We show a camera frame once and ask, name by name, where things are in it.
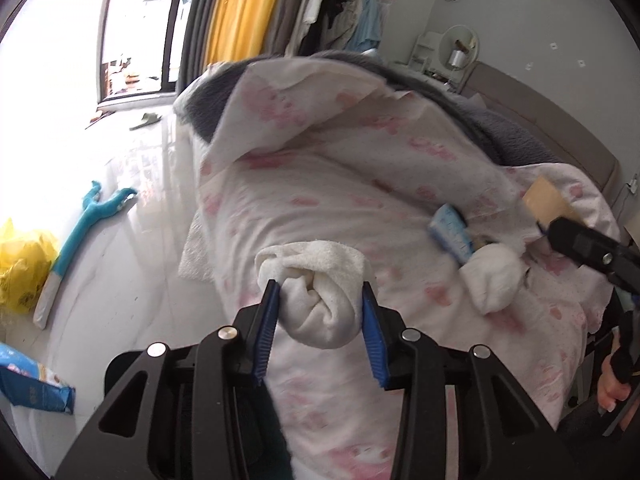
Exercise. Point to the yellow plastic trash bag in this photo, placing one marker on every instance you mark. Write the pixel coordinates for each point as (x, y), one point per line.
(26, 260)

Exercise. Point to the grey upholstered headboard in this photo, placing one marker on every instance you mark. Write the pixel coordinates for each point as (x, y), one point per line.
(550, 124)

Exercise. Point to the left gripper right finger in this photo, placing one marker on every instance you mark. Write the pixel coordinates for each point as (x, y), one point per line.
(463, 415)

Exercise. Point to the blue wet wipes pack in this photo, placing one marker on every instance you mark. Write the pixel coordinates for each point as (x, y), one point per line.
(28, 383)

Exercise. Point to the pink cartoon print quilt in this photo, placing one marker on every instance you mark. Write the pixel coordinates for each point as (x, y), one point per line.
(317, 150)

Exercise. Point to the round white vanity mirror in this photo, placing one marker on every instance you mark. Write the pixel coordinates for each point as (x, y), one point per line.
(457, 48)

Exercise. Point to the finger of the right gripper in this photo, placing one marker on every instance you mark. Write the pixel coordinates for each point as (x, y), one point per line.
(588, 247)

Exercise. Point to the grey curtain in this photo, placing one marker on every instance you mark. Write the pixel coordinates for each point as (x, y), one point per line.
(193, 50)

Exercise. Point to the blue white long-handled brush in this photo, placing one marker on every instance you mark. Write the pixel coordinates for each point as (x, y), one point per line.
(93, 211)

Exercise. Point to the yellow curtain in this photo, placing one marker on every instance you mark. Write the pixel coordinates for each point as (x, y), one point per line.
(237, 30)

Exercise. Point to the dark grey fleece blanket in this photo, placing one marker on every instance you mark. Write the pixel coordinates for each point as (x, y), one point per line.
(506, 143)

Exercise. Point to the hanging clothes on rack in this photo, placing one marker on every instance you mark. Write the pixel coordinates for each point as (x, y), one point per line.
(305, 27)

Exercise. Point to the blue cartoon tissue pack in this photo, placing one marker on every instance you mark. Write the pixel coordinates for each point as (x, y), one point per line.
(448, 228)

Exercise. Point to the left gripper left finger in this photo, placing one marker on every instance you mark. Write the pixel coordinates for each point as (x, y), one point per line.
(197, 412)

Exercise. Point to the white bedside shelf unit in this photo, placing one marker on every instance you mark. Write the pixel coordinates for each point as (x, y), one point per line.
(425, 61)

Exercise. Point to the dark framed window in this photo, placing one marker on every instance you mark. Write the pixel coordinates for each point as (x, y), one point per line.
(140, 46)

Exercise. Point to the wall socket with plug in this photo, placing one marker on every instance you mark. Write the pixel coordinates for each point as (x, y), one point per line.
(633, 184)

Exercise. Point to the white towel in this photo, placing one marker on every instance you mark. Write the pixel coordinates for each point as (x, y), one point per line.
(321, 286)

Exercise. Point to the white crumpled tissue ball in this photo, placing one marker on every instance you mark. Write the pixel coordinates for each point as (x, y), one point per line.
(493, 276)

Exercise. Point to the person's right hand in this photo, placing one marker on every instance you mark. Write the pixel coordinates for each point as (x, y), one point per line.
(610, 391)

